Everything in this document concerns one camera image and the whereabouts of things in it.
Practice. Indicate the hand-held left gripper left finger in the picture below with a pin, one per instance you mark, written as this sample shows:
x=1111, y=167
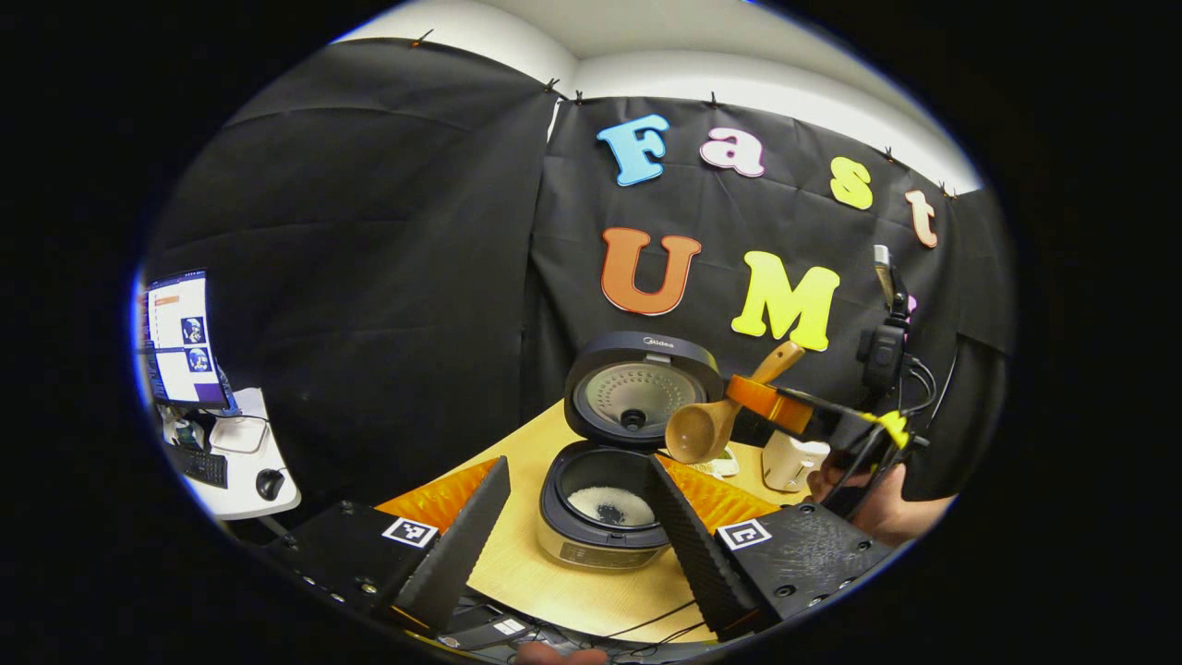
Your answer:
x=457, y=554

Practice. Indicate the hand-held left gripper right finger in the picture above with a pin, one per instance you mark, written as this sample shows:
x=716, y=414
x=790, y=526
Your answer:
x=702, y=554

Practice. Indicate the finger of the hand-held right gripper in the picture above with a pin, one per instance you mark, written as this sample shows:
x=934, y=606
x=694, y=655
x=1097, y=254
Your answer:
x=771, y=405

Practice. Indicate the wooden spoon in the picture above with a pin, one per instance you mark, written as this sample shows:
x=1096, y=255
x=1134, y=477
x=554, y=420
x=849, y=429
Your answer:
x=697, y=429

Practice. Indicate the dark grey rice cooker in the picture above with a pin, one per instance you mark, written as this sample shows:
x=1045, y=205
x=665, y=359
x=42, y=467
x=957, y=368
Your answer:
x=646, y=356

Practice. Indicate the white toaster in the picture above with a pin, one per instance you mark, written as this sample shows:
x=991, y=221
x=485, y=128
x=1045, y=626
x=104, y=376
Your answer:
x=790, y=462

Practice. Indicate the white divided bean plate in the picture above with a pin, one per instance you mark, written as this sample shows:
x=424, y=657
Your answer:
x=728, y=465

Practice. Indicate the black power adapter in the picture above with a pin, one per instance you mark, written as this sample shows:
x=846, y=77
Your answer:
x=485, y=633

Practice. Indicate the black computer mouse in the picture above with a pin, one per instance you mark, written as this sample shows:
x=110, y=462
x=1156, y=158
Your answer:
x=270, y=483

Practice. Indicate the white desk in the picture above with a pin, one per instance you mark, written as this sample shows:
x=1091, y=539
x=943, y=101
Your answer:
x=245, y=485

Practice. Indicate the black keyboard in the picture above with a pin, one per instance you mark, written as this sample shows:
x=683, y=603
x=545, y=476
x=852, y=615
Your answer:
x=199, y=466

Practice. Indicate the black backdrop cloth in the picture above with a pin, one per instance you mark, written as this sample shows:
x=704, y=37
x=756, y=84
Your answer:
x=388, y=277

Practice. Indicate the computer monitor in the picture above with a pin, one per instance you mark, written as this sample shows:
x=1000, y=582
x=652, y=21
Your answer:
x=185, y=337

